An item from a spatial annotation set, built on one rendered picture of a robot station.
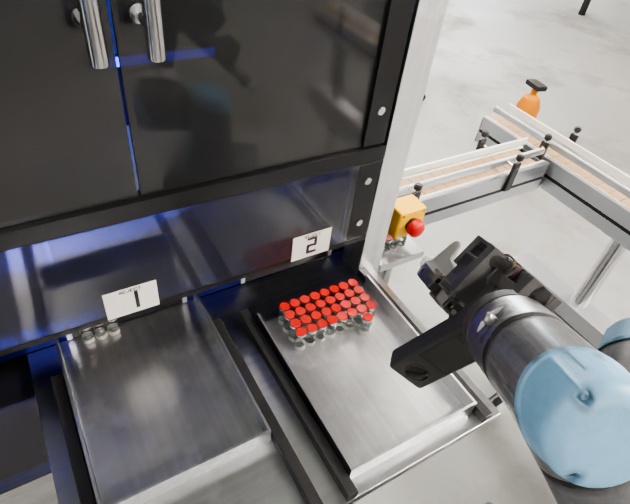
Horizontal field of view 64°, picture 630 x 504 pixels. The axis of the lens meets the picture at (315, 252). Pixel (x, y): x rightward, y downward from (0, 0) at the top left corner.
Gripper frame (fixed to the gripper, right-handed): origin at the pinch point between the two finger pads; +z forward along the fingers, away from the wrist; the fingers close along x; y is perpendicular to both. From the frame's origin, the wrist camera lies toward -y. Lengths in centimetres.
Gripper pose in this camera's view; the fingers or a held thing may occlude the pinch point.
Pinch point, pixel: (434, 277)
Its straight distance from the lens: 66.1
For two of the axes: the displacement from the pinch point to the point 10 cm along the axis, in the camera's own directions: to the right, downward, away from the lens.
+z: -0.2, -2.7, 9.6
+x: -7.5, -6.3, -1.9
